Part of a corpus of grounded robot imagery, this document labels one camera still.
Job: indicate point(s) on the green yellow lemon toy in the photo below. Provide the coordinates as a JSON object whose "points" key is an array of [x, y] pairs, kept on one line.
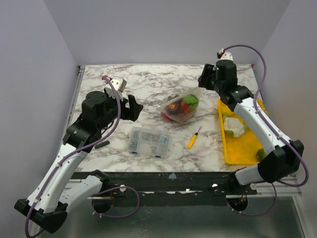
{"points": [[260, 155]]}

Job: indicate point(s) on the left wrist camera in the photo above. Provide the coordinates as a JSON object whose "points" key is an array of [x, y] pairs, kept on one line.
{"points": [[118, 84]]}

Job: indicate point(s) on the yellow handle screwdriver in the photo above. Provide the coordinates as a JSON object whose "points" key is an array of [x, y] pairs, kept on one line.
{"points": [[193, 139]]}

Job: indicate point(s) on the black toothed plastic part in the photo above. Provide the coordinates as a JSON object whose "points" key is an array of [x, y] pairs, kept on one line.
{"points": [[102, 144]]}

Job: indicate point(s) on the white cauliflower toy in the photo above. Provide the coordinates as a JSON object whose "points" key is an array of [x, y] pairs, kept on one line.
{"points": [[233, 127]]}

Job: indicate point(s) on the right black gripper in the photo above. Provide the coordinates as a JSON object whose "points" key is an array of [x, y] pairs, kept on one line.
{"points": [[206, 77]]}

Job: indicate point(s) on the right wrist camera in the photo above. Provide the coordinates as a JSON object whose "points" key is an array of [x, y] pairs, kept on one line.
{"points": [[224, 55]]}

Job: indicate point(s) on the clear zip top bag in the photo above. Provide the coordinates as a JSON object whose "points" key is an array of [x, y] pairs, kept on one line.
{"points": [[196, 91]]}

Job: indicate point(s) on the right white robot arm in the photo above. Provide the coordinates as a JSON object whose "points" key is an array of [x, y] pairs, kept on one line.
{"points": [[282, 153]]}

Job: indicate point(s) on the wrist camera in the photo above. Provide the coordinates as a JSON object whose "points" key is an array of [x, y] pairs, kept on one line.
{"points": [[118, 84], [224, 55]]}

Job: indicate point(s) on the red bell pepper toy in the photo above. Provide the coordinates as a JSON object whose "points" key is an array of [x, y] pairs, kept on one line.
{"points": [[179, 118]]}

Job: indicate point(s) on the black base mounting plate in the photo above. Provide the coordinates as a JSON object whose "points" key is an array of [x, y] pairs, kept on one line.
{"points": [[154, 189]]}

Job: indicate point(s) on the clear screw organizer box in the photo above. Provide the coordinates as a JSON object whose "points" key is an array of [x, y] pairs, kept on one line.
{"points": [[149, 142]]}

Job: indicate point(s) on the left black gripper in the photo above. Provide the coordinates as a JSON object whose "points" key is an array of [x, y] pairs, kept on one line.
{"points": [[133, 111]]}

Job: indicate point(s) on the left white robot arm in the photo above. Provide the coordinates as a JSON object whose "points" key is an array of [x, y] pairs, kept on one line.
{"points": [[48, 205]]}

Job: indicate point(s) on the yellow plastic tray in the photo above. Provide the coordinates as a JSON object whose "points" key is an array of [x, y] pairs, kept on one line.
{"points": [[241, 150]]}

